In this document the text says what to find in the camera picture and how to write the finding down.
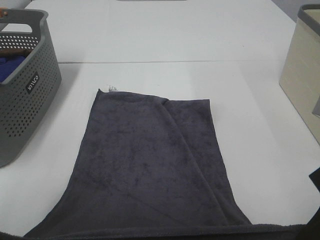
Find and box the grey perforated plastic basket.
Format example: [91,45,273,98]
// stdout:
[0,8,62,167]

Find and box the beige fabric storage bin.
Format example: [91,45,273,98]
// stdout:
[279,4,320,142]

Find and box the blue towel in basket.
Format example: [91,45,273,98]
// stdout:
[0,55,25,83]

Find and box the dark grey towel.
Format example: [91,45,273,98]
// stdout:
[26,91,301,240]

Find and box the brown towel in basket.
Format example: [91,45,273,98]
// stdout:
[0,48,32,58]

